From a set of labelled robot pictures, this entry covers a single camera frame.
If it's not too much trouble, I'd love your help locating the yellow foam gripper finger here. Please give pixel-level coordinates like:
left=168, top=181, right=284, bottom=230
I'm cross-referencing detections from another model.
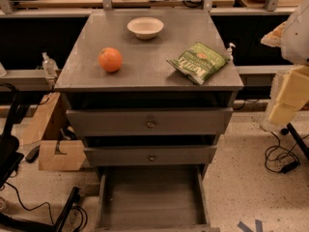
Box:
left=261, top=22, right=286, bottom=47
left=268, top=65, right=309, bottom=125

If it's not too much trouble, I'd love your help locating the green jalapeno chip bag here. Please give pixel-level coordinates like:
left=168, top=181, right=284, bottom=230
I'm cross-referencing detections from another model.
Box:
left=168, top=42, right=230, bottom=86

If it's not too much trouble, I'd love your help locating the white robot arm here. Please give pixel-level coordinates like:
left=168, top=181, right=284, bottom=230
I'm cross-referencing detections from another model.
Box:
left=261, top=0, right=309, bottom=125

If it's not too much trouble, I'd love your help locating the grey drawer cabinet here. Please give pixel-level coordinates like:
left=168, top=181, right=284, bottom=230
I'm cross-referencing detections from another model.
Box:
left=53, top=9, right=245, bottom=179

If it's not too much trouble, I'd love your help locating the grey top drawer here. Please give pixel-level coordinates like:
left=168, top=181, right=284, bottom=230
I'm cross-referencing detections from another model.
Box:
left=67, top=108, right=233, bottom=137

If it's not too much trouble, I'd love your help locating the grey open bottom drawer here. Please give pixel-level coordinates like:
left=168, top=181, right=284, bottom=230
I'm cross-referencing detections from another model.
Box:
left=95, top=165, right=220, bottom=232

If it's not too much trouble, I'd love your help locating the grey middle drawer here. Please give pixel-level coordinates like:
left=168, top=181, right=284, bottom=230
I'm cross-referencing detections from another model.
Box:
left=84, top=146, right=216, bottom=166

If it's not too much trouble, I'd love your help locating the white pump bottle right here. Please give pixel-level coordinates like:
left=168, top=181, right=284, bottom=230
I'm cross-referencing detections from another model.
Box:
left=227, top=43, right=236, bottom=61

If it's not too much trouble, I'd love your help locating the white paper bowl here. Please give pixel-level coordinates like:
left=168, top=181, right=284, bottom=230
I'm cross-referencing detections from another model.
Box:
left=127, top=17, right=164, bottom=40

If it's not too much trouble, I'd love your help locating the orange fruit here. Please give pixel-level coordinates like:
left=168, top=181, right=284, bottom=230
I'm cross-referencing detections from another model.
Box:
left=98, top=47, right=123, bottom=73

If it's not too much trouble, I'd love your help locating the clear sanitizer bottle left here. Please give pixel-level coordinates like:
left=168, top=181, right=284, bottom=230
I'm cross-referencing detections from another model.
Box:
left=42, top=52, right=58, bottom=76

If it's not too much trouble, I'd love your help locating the wooden plywood box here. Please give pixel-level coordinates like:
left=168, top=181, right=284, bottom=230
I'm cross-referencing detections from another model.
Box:
left=20, top=92, right=86, bottom=171

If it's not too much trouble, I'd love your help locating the black small floor device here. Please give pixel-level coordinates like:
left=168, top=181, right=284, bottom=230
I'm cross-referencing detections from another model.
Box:
left=25, top=146, right=40, bottom=162

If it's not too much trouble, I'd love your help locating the black chair base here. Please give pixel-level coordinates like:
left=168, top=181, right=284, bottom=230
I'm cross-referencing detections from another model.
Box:
left=0, top=83, right=24, bottom=188

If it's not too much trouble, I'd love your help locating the black power adapter cable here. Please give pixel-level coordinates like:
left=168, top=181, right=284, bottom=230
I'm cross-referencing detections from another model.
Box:
left=264, top=130, right=302, bottom=175

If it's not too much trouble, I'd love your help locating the black floor cable left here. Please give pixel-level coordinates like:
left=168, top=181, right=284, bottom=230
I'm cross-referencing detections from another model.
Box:
left=0, top=181, right=89, bottom=232

